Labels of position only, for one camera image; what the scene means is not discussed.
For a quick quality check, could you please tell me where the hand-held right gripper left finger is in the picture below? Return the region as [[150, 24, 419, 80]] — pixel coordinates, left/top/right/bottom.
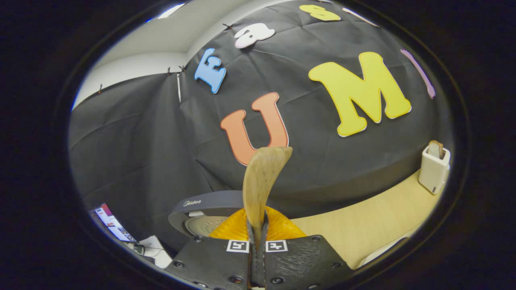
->
[[166, 207, 258, 290]]

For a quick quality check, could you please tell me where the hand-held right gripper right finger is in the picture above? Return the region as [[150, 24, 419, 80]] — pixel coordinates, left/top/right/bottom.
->
[[260, 206, 355, 290]]

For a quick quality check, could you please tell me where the silver black rice cooker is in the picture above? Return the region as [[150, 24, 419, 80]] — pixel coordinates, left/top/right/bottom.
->
[[168, 190, 246, 238]]

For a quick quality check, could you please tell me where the wooden spoon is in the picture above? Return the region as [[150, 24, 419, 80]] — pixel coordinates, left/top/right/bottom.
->
[[243, 146, 293, 238]]

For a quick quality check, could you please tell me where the computer monitor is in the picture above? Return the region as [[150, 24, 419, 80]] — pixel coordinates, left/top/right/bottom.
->
[[95, 203, 137, 243]]

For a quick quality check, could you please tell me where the black backdrop cloth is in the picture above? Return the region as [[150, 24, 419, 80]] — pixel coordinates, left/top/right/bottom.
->
[[69, 0, 450, 258]]

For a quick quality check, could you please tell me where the white toaster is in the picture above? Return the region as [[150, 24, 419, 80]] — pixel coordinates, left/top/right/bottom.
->
[[418, 145, 451, 195]]

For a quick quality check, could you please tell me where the toast slice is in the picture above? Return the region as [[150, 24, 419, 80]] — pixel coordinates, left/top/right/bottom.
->
[[427, 140, 445, 159]]

